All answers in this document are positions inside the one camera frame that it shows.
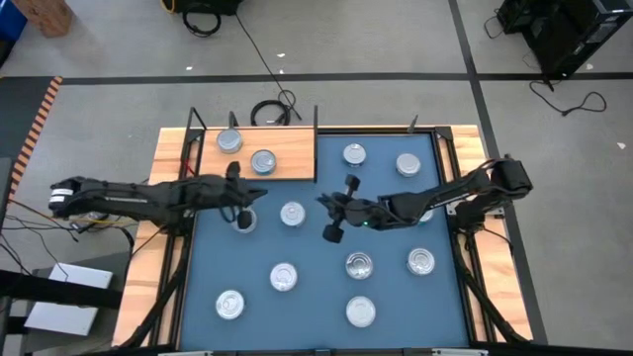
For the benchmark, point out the teal yellowfin tuna can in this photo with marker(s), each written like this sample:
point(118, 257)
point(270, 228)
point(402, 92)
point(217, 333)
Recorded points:
point(428, 216)
point(283, 277)
point(359, 265)
point(263, 162)

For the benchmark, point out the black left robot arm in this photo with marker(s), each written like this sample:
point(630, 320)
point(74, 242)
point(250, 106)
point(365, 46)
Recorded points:
point(123, 200)

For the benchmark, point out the blue label tuna can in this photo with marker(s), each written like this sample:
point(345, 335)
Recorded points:
point(354, 154)
point(230, 304)
point(293, 214)
point(421, 261)

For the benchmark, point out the white metal bracket strip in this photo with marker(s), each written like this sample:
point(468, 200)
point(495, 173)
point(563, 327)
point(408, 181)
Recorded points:
point(460, 352)
point(185, 353)

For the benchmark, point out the short metal strut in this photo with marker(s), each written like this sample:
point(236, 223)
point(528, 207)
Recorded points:
point(413, 124)
point(233, 120)

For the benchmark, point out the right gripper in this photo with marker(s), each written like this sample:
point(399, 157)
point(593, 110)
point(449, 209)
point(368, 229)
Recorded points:
point(346, 210)

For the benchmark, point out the blue table mat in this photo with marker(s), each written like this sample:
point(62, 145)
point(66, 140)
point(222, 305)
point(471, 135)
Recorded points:
point(306, 321)

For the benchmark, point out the black computer case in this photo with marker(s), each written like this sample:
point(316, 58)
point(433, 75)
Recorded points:
point(512, 15)
point(569, 39)

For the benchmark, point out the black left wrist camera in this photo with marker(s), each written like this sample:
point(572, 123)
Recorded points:
point(213, 192)

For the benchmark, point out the black metal beam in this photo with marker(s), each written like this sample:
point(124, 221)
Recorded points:
point(49, 292)

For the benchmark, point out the white flat panel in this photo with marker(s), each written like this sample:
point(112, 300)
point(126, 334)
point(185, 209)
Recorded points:
point(69, 319)

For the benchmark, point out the blue plastic bin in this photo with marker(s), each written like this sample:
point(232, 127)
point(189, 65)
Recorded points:
point(10, 20)

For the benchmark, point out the green white tuna can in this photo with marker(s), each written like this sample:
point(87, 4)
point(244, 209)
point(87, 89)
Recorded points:
point(253, 223)
point(229, 140)
point(360, 311)
point(408, 164)

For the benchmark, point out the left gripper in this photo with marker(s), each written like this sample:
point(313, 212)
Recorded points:
point(237, 194)

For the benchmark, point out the black metal shelf frame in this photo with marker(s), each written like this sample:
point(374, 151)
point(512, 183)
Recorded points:
point(315, 143)

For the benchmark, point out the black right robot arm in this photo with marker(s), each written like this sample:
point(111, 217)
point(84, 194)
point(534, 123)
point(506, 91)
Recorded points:
point(445, 193)

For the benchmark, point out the black bag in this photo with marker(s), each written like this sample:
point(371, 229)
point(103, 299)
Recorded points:
point(207, 5)

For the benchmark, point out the light wooden shelf board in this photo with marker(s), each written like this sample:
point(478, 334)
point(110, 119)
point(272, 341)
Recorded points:
point(292, 148)

